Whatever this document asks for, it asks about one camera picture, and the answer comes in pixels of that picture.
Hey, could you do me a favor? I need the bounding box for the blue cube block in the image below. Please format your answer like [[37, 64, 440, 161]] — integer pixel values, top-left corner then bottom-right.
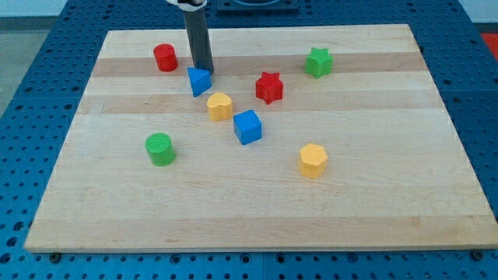
[[233, 110, 262, 145]]

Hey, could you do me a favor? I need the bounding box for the yellow hexagon block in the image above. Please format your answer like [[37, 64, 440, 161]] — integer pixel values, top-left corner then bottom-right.
[[298, 143, 328, 179]]

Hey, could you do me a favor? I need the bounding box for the green cylinder block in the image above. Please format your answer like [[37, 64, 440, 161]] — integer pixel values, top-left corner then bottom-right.
[[145, 132, 176, 166]]

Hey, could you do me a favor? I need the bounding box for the red cylinder block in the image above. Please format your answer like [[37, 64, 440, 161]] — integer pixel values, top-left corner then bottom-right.
[[153, 44, 178, 72]]

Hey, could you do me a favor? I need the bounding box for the green star block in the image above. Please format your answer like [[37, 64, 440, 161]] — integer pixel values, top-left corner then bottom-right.
[[304, 47, 334, 79]]

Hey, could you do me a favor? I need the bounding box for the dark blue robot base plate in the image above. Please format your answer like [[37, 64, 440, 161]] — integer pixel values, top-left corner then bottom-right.
[[212, 0, 300, 12]]

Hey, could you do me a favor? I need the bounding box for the red star block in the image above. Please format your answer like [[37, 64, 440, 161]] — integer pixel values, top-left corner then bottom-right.
[[255, 72, 284, 105]]

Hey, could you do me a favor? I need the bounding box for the wooden board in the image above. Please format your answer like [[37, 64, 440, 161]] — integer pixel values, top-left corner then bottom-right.
[[25, 24, 497, 253]]

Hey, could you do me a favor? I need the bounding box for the yellow heart block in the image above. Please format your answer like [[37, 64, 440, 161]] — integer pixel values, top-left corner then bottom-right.
[[206, 92, 233, 121]]

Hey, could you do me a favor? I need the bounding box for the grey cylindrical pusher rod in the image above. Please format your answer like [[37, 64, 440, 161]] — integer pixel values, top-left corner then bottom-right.
[[184, 8, 214, 75]]

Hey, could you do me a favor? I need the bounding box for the blue triangle block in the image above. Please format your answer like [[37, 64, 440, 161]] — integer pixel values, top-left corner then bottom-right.
[[188, 68, 212, 97]]

